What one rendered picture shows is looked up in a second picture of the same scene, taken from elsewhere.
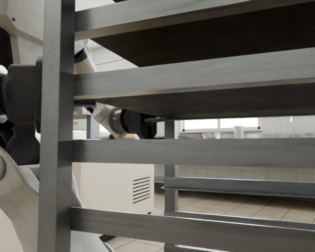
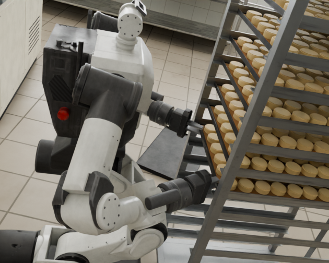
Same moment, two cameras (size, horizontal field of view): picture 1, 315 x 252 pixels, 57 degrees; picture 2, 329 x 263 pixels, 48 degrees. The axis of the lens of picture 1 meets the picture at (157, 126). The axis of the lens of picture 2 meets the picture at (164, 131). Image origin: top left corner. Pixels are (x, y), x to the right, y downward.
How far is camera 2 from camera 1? 1.15 m
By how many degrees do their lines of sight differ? 49
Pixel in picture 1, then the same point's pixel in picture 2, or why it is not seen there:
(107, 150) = (231, 216)
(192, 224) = (255, 237)
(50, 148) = (213, 221)
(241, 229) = (269, 238)
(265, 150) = (286, 222)
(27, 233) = not seen: hidden behind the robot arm
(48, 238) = (203, 245)
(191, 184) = (200, 158)
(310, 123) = not seen: outside the picture
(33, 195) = not seen: hidden behind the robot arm
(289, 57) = (305, 202)
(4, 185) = (124, 194)
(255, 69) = (294, 202)
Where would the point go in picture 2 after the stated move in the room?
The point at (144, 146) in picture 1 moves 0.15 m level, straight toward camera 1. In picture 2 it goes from (247, 217) to (279, 253)
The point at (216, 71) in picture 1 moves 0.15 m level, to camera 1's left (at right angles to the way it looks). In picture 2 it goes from (282, 201) to (246, 210)
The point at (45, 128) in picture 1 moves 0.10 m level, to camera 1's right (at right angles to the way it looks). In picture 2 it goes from (213, 215) to (238, 208)
